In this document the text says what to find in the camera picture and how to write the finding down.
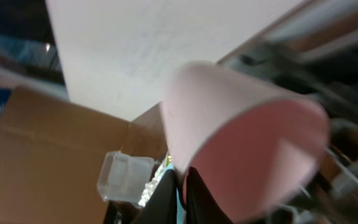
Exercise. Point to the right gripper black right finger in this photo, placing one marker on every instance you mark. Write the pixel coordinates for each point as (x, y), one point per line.
(201, 208)

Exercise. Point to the pink cup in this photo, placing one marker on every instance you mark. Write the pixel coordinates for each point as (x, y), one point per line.
(253, 143)

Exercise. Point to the brown cardboard box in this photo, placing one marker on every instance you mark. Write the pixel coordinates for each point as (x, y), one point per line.
(51, 154)

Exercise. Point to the clear plastic bin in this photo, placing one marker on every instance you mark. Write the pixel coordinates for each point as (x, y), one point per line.
(123, 177)

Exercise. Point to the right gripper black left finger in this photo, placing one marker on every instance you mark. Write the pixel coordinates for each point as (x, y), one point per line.
(162, 206)

